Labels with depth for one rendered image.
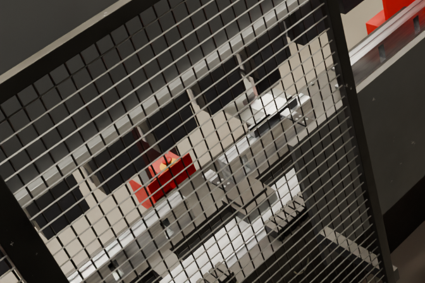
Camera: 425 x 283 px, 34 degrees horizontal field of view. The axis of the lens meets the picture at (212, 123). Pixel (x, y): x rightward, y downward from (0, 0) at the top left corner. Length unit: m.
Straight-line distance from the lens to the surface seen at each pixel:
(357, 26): 4.58
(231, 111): 2.40
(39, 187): 1.62
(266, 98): 2.40
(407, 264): 3.09
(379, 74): 1.81
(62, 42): 0.92
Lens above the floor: 2.39
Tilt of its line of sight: 36 degrees down
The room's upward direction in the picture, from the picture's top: 20 degrees counter-clockwise
